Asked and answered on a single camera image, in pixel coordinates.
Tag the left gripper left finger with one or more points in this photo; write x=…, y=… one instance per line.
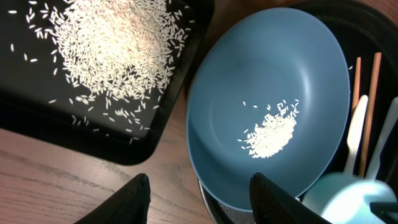
x=129, y=205

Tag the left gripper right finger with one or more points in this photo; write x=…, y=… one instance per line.
x=271, y=204

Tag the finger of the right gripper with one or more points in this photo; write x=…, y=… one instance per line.
x=386, y=211

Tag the light blue small bowl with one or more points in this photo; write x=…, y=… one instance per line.
x=340, y=198

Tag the white plastic spoon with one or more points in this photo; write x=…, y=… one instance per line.
x=355, y=133

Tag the dark blue bowl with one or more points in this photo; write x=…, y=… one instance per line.
x=279, y=55

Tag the light blue plastic knife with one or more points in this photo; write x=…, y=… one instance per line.
x=389, y=123

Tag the pile of white rice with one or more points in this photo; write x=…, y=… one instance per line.
x=274, y=133

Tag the wooden chopstick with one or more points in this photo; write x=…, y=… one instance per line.
x=357, y=77
x=369, y=112

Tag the black rectangular tray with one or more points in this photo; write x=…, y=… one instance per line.
x=38, y=101

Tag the rice pile on rectangular tray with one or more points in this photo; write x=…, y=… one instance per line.
x=121, y=50

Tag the round black serving tray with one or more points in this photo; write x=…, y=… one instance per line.
x=361, y=31

